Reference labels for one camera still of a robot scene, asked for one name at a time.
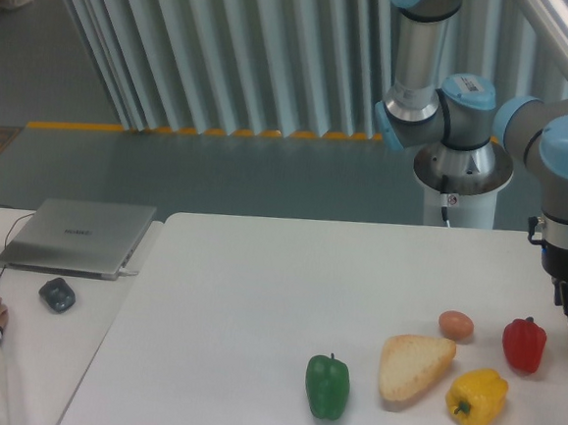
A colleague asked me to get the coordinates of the triangular toasted bread slice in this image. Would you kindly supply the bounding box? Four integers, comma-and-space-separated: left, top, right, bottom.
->
378, 335, 456, 402

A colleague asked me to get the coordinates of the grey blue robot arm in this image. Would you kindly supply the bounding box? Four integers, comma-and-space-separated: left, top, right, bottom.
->
376, 0, 568, 320

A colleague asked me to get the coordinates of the red bell pepper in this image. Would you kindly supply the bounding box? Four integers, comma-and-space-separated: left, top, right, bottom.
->
502, 316, 547, 374

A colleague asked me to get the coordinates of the brown egg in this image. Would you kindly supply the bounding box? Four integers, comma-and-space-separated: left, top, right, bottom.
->
438, 310, 474, 341

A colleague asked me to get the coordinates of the yellow bell pepper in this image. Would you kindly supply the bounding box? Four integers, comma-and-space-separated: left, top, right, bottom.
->
444, 368, 509, 425

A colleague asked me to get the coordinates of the green bell pepper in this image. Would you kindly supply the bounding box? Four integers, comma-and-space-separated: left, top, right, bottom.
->
304, 353, 350, 421

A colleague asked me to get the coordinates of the white folding partition screen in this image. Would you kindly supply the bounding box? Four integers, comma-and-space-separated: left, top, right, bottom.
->
66, 0, 568, 150

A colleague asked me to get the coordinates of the silver closed laptop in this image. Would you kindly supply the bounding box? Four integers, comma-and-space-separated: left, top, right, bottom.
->
0, 198, 156, 281

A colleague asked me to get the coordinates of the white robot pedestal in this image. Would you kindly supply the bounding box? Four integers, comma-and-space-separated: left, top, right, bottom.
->
413, 141, 514, 230

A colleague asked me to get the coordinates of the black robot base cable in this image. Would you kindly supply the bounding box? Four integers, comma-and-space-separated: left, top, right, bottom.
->
436, 173, 455, 229

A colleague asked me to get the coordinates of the black mouse cable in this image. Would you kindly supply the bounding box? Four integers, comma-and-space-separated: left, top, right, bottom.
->
0, 203, 37, 301

